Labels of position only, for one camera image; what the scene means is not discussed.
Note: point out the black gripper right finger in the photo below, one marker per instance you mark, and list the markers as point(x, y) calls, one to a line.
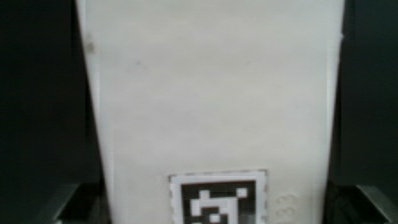
point(357, 205)

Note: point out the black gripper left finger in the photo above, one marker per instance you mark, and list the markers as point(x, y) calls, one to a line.
point(85, 208)

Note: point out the white cabinet top block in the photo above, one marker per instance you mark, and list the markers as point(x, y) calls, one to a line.
point(213, 75)

